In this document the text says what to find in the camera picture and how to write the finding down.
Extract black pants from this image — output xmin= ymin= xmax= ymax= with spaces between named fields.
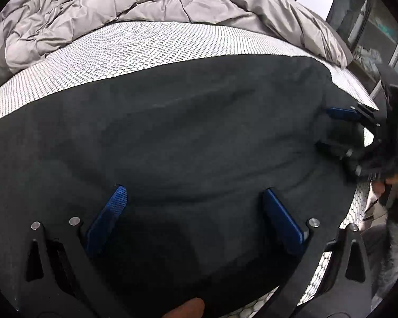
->
xmin=0 ymin=55 xmax=362 ymax=317

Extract person's left hand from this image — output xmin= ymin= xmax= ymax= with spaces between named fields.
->
xmin=163 ymin=298 xmax=205 ymax=318

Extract dark glass wardrobe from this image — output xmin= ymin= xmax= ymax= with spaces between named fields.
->
xmin=326 ymin=0 xmax=398 ymax=87

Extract white patterned mattress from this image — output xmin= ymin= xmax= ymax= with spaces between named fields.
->
xmin=0 ymin=21 xmax=371 ymax=317

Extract grey duvet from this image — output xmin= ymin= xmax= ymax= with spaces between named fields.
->
xmin=0 ymin=0 xmax=352 ymax=86

